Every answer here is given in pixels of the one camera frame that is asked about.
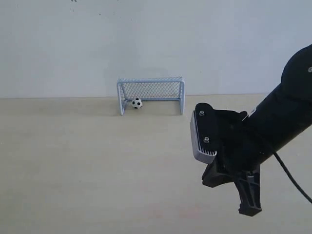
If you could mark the black and white soccer ball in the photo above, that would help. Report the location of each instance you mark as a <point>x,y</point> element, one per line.
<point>136,103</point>

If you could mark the small white soccer goal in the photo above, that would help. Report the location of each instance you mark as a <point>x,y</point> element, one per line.
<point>151,89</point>

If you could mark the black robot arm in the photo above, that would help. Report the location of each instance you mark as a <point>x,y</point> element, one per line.
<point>289,105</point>

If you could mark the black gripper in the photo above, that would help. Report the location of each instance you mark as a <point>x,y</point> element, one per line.
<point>239,141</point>

